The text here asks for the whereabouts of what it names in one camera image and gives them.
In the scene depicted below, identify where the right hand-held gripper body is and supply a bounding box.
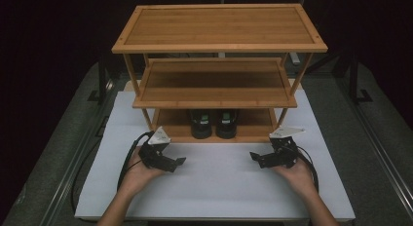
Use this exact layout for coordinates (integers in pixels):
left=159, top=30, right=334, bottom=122
left=268, top=126, right=307, bottom=170

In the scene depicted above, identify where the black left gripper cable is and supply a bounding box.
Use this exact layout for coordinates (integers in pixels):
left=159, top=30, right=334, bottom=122
left=70, top=131, right=155, bottom=215

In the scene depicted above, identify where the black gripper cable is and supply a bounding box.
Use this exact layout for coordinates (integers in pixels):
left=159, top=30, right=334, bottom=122
left=293, top=145, right=320, bottom=193
left=70, top=131, right=155, bottom=215

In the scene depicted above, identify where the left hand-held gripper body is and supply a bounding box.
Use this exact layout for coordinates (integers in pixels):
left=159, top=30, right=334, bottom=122
left=137, top=126, right=172, bottom=170

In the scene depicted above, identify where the grey metal rail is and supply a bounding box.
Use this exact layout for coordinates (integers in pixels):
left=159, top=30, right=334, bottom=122
left=38, top=86, right=120, bottom=226
left=336, top=78, right=413, bottom=219

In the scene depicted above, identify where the black metal stand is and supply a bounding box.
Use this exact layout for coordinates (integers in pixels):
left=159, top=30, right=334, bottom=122
left=87, top=52, right=115, bottom=106
left=348, top=50, right=374, bottom=106

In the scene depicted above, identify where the wooden shoe rack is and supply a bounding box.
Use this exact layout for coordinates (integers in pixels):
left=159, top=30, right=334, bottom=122
left=111, top=3, right=329, bottom=144

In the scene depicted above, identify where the person's left hand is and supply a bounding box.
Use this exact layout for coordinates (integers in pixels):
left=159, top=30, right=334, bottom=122
left=121, top=147, right=168, bottom=196

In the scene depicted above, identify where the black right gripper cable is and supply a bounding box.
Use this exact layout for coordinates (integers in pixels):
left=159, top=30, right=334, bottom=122
left=293, top=145, right=320, bottom=193

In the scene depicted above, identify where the person's right hand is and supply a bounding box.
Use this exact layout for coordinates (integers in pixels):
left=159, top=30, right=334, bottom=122
left=271, top=157, right=319, bottom=199

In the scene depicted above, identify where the black shoe with green insole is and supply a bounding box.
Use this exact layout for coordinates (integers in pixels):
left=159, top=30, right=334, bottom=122
left=215, top=109, right=240, bottom=140
left=189, top=109, right=214, bottom=140

